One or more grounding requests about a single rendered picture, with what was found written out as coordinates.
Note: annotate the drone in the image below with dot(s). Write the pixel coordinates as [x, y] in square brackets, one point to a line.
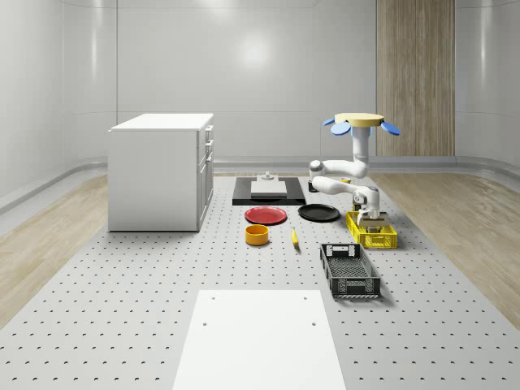
[359, 119]

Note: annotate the red plate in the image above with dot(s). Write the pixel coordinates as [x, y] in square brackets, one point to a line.
[266, 215]

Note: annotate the black stove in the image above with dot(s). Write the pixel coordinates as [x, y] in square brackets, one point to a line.
[241, 193]

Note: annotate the yellow bowl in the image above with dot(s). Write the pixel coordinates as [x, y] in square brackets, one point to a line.
[256, 236]

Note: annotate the black plate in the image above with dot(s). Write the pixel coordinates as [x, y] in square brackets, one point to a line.
[319, 212]

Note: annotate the banana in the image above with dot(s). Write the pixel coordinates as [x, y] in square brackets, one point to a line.
[295, 237]

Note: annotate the yellow basket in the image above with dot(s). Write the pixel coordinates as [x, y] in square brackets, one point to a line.
[380, 240]

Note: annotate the white cabinet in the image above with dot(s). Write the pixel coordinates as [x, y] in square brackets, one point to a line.
[154, 178]

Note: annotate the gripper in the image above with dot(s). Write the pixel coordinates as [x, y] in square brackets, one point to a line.
[373, 221]

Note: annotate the white board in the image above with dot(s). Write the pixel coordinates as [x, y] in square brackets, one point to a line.
[260, 341]

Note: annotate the black mug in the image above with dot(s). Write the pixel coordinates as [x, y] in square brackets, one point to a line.
[312, 187]

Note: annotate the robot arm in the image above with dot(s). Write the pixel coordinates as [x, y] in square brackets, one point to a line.
[359, 150]

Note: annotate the dark grey basket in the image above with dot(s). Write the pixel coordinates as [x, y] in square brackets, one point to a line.
[353, 284]

